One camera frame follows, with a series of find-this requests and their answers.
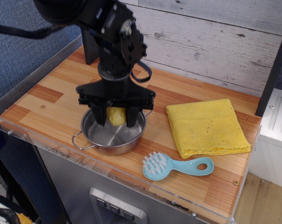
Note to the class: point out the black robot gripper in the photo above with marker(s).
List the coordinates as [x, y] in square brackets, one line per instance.
[125, 93]

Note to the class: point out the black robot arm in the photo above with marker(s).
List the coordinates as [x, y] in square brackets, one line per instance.
[120, 47]

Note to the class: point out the dark post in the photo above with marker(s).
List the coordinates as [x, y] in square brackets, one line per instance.
[270, 84]
[90, 47]

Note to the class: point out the dark right post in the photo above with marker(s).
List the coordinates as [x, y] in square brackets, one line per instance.
[270, 84]

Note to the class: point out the white side cabinet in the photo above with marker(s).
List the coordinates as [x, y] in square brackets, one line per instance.
[266, 159]

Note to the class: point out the black and yellow bag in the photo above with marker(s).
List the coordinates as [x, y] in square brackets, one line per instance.
[12, 217]

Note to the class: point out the light blue scrub brush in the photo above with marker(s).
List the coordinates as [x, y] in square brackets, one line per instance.
[157, 166]

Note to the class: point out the silver button control panel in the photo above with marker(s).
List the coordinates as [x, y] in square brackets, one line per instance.
[117, 207]

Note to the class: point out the folded yellow cloth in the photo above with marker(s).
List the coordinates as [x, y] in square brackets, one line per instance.
[206, 128]

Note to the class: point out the small steel pan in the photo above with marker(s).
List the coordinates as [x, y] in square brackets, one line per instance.
[108, 139]

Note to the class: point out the yellow toy potato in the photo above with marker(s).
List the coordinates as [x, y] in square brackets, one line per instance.
[116, 115]

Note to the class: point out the dark left post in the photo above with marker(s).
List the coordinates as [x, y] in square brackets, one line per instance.
[90, 47]

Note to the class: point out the clear acrylic guard rail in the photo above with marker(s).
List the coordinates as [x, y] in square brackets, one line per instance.
[44, 111]

